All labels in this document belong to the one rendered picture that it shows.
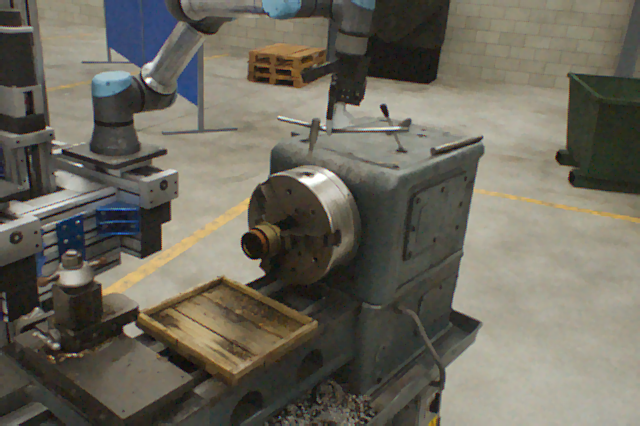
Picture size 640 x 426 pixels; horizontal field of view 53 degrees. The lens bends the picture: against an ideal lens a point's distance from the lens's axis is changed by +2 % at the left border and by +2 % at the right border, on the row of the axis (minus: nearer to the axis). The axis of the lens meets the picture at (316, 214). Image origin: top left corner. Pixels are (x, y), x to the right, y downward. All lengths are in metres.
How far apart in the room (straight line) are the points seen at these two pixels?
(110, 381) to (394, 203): 0.83
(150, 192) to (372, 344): 0.80
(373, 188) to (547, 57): 9.85
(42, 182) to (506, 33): 10.02
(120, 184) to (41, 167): 0.22
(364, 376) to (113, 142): 1.04
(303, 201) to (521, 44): 9.96
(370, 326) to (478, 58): 9.91
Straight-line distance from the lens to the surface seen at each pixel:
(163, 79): 2.02
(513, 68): 11.49
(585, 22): 11.37
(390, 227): 1.70
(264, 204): 1.65
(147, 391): 1.30
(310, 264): 1.67
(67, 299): 1.37
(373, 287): 1.77
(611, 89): 7.08
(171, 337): 1.57
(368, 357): 1.90
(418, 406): 2.24
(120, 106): 2.00
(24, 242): 1.70
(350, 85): 1.53
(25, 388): 1.48
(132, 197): 1.99
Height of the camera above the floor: 1.77
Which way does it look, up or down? 22 degrees down
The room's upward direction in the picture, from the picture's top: 4 degrees clockwise
